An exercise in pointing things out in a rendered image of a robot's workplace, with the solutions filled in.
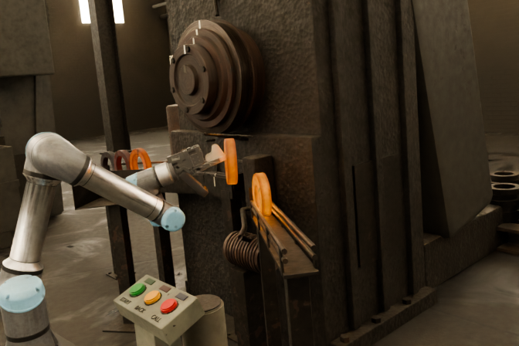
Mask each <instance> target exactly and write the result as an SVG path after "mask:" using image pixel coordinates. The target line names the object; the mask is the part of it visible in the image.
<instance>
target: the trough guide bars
mask: <svg viewBox="0 0 519 346"><path fill-rule="evenodd" d="M250 209H251V217H252V220H253V214H254V215H255V217H256V218H257V224H258V232H259V233H260V226H262V228H263V231H264V232H265V233H266V241H267V249H268V250H269V248H270V242H271V243H272V245H273V247H274V249H275V250H276V252H277V254H278V256H279V258H280V272H281V276H283V273H284V267H283V265H284V264H287V263H288V259H287V258H286V256H285V254H287V249H286V248H285V247H284V245H283V244H282V242H281V241H280V239H279V238H278V237H277V235H276V233H275V232H274V231H273V229H272V228H271V227H270V225H269V223H268V222H267V221H266V219H265V218H264V217H263V215H262V213H261V212H260V210H259V209H258V208H257V207H256V205H255V203H254V202H253V200H251V201H250ZM273 213H274V215H275V216H276V217H277V218H278V219H279V220H280V223H281V227H282V228H283V226H285V227H286V228H287V230H288V231H289V232H290V233H291V235H292V236H293V238H294V243H295V244H296V245H297V242H298V243H299V244H300V245H301V246H302V247H303V248H304V250H305V251H306V252H307V253H308V255H309V256H310V257H311V258H312V259H313V266H314V268H315V269H317V258H318V257H317V254H316V249H317V247H316V246H315V244H314V243H313V242H312V241H311V240H310V239H309V238H308V237H307V236H306V235H305V234H304V233H303V232H302V231H301V230H300V229H299V228H298V227H297V226H296V225H295V224H294V223H293V222H292V221H291V220H290V219H289V218H288V217H287V216H286V215H285V214H284V213H283V212H282V210H280V209H279V208H278V207H277V206H276V205H275V204H274V203H273V201H272V212H271V215H273Z"/></svg>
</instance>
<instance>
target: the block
mask: <svg viewBox="0 0 519 346"><path fill-rule="evenodd" d="M262 172H263V173H265V174H266V176H267V178H268V181H269V184H270V191H271V198H272V201H273V203H274V204H275V205H276V194H275V185H274V175H273V158H272V155H270V154H255V155H251V156H247V157H244V158H243V175H244V184H245V193H246V206H250V203H249V188H252V181H253V175H254V174H255V173H262Z"/></svg>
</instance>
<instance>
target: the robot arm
mask: <svg viewBox="0 0 519 346"><path fill-rule="evenodd" d="M25 156H26V160H25V166H24V169H23V174H24V176H25V178H26V180H27V181H26V184H25V191H24V195H23V198H22V204H21V208H20V212H19V218H18V222H17V226H16V229H15V235H14V239H13V243H12V249H11V252H10V257H9V258H7V259H5V260H4V261H3V262H2V268H1V272H0V309H1V313H2V320H3V325H4V329H5V337H6V343H5V346H59V342H58V340H57V339H56V336H55V335H54V333H53V332H52V330H51V328H50V324H49V315H48V310H47V306H46V296H45V287H44V286H43V283H42V281H41V277H42V271H43V267H44V266H43V265H42V263H41V262H40V257H41V253H42V247H43V243H44V239H45V236H46V230H47V226H48V222H49V217H50V213H51V209H52V205H53V199H54V195H55V192H56V186H57V185H58V184H59V183H60V182H62V181H64V182H65V183H68V184H70V185H72V186H77V185H80V186H82V187H84V188H86V189H88V190H90V191H92V192H94V193H96V194H98V195H100V196H102V197H104V198H106V199H108V200H110V201H112V202H114V203H116V204H118V205H120V206H122V207H124V208H126V209H129V210H131V211H132V212H135V213H137V214H138V215H141V216H143V217H145V218H146V219H148V220H149V221H150V223H151V224H152V225H153V226H162V227H163V228H164V229H166V230H168V231H170V232H175V231H178V230H179V229H181V228H182V226H183V225H184V224H185V214H184V212H183V211H182V210H181V209H180V208H178V207H175V206H174V205H172V204H171V203H169V202H167V201H165V200H164V197H163V195H162V193H161V190H160V188H162V187H165V186H166V185H170V184H172V183H174V181H178V180H179V178H178V176H179V177H180V178H181V179H182V180H183V181H185V182H186V183H187V184H188V185H190V186H191V187H192V188H193V189H194V190H196V192H197V193H198V195H201V196H202V197H206V196H207V194H208V193H209V192H208V189H207V188H206V186H205V185H202V184H201V183H200V182H199V181H197V180H196V179H195V178H194V177H192V175H193V174H195V173H198V172H200V171H204V170H205V169H206V168H210V167H212V166H214V165H217V164H218V163H220V162H222V161H224V160H226V154H224V153H223V151H222V150H221V148H220V147H219V146H218V145H217V144H214V145H212V151H211V152H210V153H208V154H207V155H206V156H205V161H204V158H203V153H202V150H201V149H200V147H199V145H198V144H197V145H194V146H192V147H190V148H186V149H183V150H181V152H179V153H177V154H173V155H170V156H167V157H166V158H167V161H168V163H167V162H164V163H161V164H159V165H156V166H154V167H152V168H148V169H146V170H143V171H140V172H136V174H133V175H131V176H128V177H126V178H125V179H123V178H121V177H120V176H118V175H115V174H114V173H112V172H110V171H108V170H107V169H105V168H102V167H100V166H99V165H97V164H95V163H93V162H92V158H91V157H90V156H88V155H86V154H84V153H83V152H81V151H80V150H78V149H77V148H75V147H74V146H73V145H72V144H71V143H70V142H68V140H66V139H64V138H63V137H61V136H60V135H58V134H56V133H53V132H42V133H39V134H36V135H35V136H33V137H32V138H31V139H30V140H29V142H28V144H27V145H26V147H25ZM177 166H178V167H179V168H176V167H177ZM178 173H179V174H178Z"/></svg>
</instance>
